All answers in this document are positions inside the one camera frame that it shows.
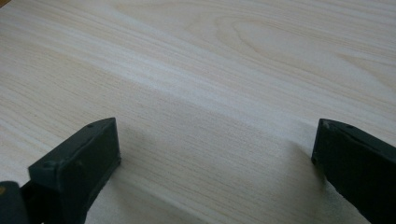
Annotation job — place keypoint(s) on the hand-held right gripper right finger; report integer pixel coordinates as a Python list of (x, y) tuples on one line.
[(358, 165)]

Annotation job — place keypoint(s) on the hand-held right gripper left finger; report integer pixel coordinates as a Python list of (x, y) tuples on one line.
[(77, 171)]

